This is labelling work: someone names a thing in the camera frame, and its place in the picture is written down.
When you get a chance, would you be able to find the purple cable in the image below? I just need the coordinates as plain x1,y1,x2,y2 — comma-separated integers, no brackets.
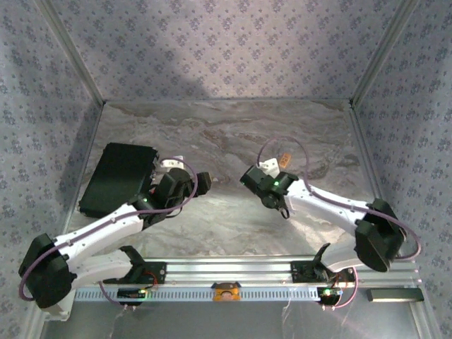
256,136,422,311
18,157,198,311

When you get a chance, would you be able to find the black flat case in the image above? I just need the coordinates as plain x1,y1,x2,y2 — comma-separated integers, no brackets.
78,142,159,218

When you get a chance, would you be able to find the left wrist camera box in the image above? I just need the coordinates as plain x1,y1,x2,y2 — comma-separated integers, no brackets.
158,154,187,171

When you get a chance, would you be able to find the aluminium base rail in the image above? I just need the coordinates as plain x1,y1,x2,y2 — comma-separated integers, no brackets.
70,256,423,287

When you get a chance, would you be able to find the aluminium side rail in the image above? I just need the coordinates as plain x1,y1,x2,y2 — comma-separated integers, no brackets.
347,104,403,257
58,102,106,248

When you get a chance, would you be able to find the small circuit board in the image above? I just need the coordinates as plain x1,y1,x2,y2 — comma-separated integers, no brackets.
316,286,343,304
117,287,146,304

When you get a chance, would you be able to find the white plastic bracket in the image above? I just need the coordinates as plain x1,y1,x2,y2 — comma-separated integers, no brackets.
44,298,73,322

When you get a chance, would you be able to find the aluminium corner post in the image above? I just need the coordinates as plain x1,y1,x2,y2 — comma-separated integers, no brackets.
351,0,423,105

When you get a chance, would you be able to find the white slotted cable duct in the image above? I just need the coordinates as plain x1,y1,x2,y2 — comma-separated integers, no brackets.
74,285,321,303

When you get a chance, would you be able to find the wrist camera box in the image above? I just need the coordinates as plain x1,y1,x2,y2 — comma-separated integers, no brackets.
258,157,283,180
158,154,187,171

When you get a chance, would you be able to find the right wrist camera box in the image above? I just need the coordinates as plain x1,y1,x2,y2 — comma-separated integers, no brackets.
258,157,283,180

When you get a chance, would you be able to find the orange figure clip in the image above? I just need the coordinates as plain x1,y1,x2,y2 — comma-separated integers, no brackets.
211,281,242,303

